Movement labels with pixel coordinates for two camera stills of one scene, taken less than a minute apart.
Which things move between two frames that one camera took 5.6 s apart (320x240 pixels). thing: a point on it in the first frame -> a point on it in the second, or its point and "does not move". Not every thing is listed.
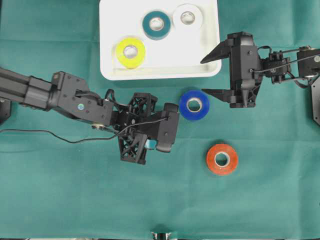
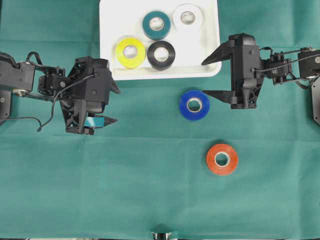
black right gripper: [244, 66] does not move
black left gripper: [142, 121] -> [90, 93]
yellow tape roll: [130, 63] does not move
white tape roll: [181, 26] does not move
